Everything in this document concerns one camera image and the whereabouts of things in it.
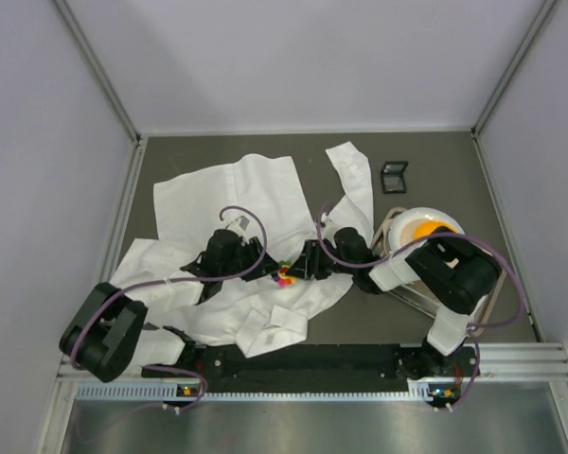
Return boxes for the colourful pompom brooch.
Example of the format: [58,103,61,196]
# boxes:
[272,261,296,288]

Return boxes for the white shirt garment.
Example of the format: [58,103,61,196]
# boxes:
[111,154,352,358]

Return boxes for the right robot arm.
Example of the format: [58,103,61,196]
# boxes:
[282,221,502,377]

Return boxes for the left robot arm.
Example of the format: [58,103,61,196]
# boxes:
[59,229,277,383]

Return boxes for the white bowl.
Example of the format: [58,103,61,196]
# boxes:
[387,207,464,252]

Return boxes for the metal tray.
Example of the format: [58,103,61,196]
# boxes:
[370,208,506,324]

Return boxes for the small black open box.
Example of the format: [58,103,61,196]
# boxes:
[380,161,408,194]

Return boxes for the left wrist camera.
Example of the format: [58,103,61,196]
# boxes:
[227,216,250,235]

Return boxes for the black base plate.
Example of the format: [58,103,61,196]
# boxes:
[141,342,479,393]

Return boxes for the grey cable duct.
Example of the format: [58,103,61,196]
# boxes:
[75,380,455,403]

